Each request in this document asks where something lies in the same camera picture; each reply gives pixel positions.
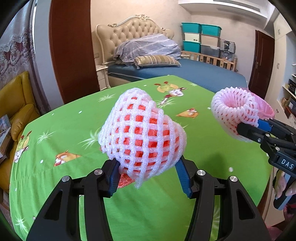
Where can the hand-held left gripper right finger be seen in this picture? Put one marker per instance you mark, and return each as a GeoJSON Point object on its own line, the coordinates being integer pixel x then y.
{"type": "Point", "coordinates": [183, 178]}

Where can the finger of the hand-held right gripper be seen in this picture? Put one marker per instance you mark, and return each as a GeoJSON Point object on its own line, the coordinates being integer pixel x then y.
{"type": "Point", "coordinates": [251, 134]}
{"type": "Point", "coordinates": [266, 125]}

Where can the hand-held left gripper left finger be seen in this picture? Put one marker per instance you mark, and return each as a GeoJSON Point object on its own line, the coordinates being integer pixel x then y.
{"type": "Point", "coordinates": [113, 180]}

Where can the pink-lined trash bin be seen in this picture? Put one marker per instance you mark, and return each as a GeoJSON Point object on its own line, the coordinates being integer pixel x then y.
{"type": "Point", "coordinates": [266, 109]}

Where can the pink foam fruit net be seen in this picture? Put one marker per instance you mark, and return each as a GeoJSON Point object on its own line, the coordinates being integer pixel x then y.
{"type": "Point", "coordinates": [231, 111]}

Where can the red fruit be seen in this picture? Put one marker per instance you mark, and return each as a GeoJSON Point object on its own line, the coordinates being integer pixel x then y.
{"type": "Point", "coordinates": [138, 139]}

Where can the person's right hand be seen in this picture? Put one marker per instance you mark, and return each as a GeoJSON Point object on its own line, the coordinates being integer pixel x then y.
{"type": "Point", "coordinates": [279, 185]}

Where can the white shelf unit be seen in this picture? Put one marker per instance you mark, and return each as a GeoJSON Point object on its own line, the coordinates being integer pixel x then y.
{"type": "Point", "coordinates": [284, 69]}

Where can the dark wooden door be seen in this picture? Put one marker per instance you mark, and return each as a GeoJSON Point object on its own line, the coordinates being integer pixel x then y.
{"type": "Point", "coordinates": [261, 60]}

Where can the blue bed mattress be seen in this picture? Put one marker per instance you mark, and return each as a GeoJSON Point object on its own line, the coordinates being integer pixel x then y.
{"type": "Point", "coordinates": [196, 71]}

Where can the checkered black-white bag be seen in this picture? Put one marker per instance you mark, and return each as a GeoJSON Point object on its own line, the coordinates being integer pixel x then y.
{"type": "Point", "coordinates": [227, 46]}

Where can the white nightstand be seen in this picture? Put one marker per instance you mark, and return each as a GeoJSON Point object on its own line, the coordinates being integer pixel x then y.
{"type": "Point", "coordinates": [103, 78]}

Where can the stack of plastic storage boxes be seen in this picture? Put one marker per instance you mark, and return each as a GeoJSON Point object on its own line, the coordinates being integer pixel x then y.
{"type": "Point", "coordinates": [200, 39]}

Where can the ceiling air vent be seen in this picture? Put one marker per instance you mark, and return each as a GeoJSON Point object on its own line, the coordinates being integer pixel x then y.
{"type": "Point", "coordinates": [242, 12]}

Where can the white flat box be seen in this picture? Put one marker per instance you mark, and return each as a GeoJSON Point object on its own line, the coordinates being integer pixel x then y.
{"type": "Point", "coordinates": [4, 143]}

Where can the striped pillow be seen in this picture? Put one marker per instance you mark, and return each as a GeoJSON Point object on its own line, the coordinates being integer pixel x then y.
{"type": "Point", "coordinates": [157, 61]}

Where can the small blue-white box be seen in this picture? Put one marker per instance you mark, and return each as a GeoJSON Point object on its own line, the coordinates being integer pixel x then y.
{"type": "Point", "coordinates": [4, 121]}

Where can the yellow leather armchair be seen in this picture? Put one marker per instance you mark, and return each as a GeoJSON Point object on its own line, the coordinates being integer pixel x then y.
{"type": "Point", "coordinates": [20, 97]}

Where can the grey striped blanket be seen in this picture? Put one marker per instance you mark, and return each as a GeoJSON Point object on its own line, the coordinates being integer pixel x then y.
{"type": "Point", "coordinates": [150, 48]}

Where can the brown wooden door panel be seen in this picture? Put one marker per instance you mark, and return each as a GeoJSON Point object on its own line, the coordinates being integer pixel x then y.
{"type": "Point", "coordinates": [71, 46]}

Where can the beige tufted headboard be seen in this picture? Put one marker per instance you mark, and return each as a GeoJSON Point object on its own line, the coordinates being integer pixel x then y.
{"type": "Point", "coordinates": [129, 30]}

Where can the patterned lace curtain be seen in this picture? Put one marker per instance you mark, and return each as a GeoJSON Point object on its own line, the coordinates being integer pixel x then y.
{"type": "Point", "coordinates": [16, 58]}

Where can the wooden crib rail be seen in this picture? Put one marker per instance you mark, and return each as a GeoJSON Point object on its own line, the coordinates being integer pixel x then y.
{"type": "Point", "coordinates": [208, 59]}

